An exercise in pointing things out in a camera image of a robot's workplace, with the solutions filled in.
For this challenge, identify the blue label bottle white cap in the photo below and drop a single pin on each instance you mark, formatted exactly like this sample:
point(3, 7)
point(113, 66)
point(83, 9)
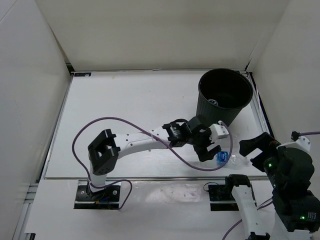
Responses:
point(214, 102)

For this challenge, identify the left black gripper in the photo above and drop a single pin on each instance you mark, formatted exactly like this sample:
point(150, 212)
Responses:
point(202, 152)

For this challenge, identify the dark green plastic bin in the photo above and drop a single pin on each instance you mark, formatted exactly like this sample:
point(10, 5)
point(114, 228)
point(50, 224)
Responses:
point(229, 88)

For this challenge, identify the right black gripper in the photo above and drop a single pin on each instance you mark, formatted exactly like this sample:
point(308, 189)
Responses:
point(264, 140)

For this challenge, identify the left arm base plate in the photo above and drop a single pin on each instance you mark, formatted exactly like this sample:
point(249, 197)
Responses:
point(106, 199)

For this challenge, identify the clear Aquafina bottle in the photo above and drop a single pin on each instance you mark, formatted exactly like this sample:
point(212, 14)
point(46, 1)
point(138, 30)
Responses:
point(234, 161)

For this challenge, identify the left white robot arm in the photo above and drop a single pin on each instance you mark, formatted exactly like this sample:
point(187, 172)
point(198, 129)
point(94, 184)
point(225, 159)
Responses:
point(108, 147)

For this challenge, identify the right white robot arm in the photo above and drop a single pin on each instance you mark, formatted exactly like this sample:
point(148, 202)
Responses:
point(297, 212)

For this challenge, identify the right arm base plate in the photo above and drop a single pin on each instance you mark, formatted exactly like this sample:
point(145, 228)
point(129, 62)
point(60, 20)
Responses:
point(220, 195)

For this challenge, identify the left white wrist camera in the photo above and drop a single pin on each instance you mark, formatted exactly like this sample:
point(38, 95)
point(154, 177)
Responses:
point(218, 131)

